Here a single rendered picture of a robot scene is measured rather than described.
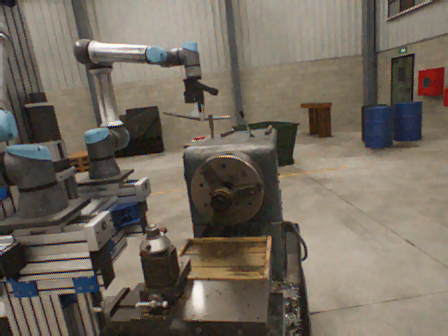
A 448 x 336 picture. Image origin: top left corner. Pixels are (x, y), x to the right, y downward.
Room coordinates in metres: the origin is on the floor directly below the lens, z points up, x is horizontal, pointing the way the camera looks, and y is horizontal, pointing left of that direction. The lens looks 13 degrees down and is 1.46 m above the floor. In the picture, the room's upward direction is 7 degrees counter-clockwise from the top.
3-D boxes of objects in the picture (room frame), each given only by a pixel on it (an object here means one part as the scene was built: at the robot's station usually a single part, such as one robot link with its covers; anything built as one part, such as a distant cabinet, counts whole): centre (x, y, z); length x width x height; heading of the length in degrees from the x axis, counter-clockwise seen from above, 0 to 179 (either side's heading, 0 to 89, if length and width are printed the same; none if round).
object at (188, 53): (1.53, 0.09, 1.68); 0.09 x 0.08 x 0.11; 75
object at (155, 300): (0.76, 0.19, 0.99); 0.20 x 0.10 x 0.05; 168
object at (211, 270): (1.05, 0.05, 0.89); 0.36 x 0.30 x 0.04; 78
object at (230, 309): (0.72, 0.14, 0.95); 0.43 x 0.17 x 0.05; 78
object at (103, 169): (1.53, 0.59, 1.21); 0.15 x 0.15 x 0.10
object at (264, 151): (1.72, -0.08, 1.06); 0.59 x 0.48 x 0.39; 168
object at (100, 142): (1.53, 0.59, 1.33); 0.13 x 0.12 x 0.14; 165
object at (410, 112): (7.37, -4.51, 0.44); 0.59 x 0.59 x 0.88
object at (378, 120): (7.01, -3.64, 0.44); 0.59 x 0.59 x 0.88
